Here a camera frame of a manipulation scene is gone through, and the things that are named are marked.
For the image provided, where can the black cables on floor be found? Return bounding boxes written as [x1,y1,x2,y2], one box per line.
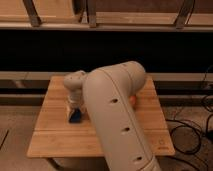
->
[165,64,213,171]

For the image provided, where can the wooden shelf frame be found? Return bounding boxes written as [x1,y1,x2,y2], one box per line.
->
[0,0,213,32]

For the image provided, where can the blue and white sponge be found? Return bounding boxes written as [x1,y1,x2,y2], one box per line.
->
[69,108,82,123]

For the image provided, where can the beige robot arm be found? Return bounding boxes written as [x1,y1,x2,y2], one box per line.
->
[64,61,161,171]

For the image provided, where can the orange ball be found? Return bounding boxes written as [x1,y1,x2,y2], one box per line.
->
[129,95,137,108]

